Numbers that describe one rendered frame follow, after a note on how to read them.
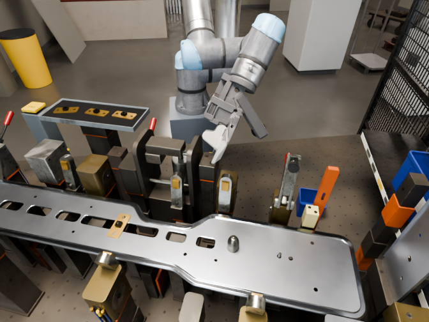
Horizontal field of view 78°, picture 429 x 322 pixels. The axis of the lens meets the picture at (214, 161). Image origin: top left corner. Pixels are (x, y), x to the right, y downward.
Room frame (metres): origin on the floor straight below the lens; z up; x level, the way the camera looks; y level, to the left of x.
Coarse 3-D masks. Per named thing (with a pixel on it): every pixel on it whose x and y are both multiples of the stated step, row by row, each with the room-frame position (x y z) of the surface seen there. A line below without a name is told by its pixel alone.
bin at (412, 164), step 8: (416, 152) 0.62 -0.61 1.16; (424, 152) 0.61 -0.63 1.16; (408, 160) 0.60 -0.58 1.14; (416, 160) 0.61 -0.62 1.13; (424, 160) 0.61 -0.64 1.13; (400, 168) 0.61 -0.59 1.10; (408, 168) 0.58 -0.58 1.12; (416, 168) 0.55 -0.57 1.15; (424, 168) 0.61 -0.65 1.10; (400, 176) 0.59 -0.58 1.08; (392, 184) 0.61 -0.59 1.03; (400, 184) 0.57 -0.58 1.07; (424, 200) 0.46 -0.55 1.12; (416, 208) 0.46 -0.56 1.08
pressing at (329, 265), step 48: (0, 192) 0.60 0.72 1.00; (48, 192) 0.60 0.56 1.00; (48, 240) 0.42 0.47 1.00; (96, 240) 0.42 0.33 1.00; (144, 240) 0.42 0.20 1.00; (192, 240) 0.42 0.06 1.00; (240, 240) 0.42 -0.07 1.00; (288, 240) 0.42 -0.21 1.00; (336, 240) 0.42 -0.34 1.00; (240, 288) 0.28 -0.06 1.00; (288, 288) 0.28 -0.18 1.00; (336, 288) 0.28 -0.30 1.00
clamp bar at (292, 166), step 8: (288, 160) 0.52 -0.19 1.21; (296, 160) 0.52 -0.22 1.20; (288, 168) 0.49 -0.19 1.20; (296, 168) 0.49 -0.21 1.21; (288, 176) 0.52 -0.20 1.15; (296, 176) 0.51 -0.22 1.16; (288, 184) 0.51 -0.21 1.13; (280, 192) 0.50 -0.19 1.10; (288, 192) 0.51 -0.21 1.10; (280, 200) 0.50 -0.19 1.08; (288, 200) 0.50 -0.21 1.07; (288, 208) 0.49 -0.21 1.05
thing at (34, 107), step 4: (28, 104) 0.91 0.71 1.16; (32, 104) 0.91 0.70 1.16; (36, 104) 0.91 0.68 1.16; (40, 104) 0.91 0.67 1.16; (44, 104) 0.91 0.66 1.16; (24, 108) 0.88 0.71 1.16; (28, 108) 0.88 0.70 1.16; (32, 108) 0.88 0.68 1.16; (36, 108) 0.88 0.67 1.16; (40, 108) 0.89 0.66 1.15
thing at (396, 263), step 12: (420, 216) 0.35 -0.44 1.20; (408, 228) 0.36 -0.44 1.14; (420, 228) 0.33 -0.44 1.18; (396, 240) 0.36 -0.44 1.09; (408, 240) 0.33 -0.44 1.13; (420, 240) 0.31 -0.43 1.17; (396, 252) 0.34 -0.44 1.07; (408, 252) 0.31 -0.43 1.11; (420, 252) 0.29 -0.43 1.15; (384, 264) 0.34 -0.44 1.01; (396, 264) 0.31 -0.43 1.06; (408, 264) 0.29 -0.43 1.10; (420, 264) 0.27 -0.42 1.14; (396, 276) 0.29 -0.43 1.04; (408, 276) 0.27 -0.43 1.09; (420, 276) 0.25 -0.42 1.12; (396, 288) 0.27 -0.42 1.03; (408, 288) 0.25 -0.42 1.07; (396, 300) 0.25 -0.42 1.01
